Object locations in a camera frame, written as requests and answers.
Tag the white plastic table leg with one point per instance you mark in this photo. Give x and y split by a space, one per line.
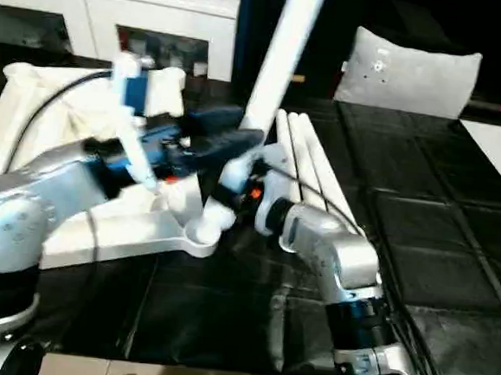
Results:
308 157
321 158
295 156
282 59

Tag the white plastic table top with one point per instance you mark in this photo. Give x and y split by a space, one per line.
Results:
31 105

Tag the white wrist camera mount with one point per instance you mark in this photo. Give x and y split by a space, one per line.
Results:
272 159
129 134

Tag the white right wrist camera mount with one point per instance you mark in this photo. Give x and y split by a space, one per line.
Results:
272 159

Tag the red bottle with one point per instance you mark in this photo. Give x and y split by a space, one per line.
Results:
123 40

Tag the black bar pink mark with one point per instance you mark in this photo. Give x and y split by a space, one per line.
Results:
499 112

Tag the grey pillow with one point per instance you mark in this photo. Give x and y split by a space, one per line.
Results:
407 74

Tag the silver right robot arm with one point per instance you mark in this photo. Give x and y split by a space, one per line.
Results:
340 255

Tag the small brass object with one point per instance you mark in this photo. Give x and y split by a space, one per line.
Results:
298 78

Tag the white cabinet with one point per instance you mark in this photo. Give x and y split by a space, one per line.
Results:
95 6

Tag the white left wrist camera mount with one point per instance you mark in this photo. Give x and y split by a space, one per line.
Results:
129 134

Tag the black mat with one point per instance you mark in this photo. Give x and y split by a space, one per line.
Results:
428 188

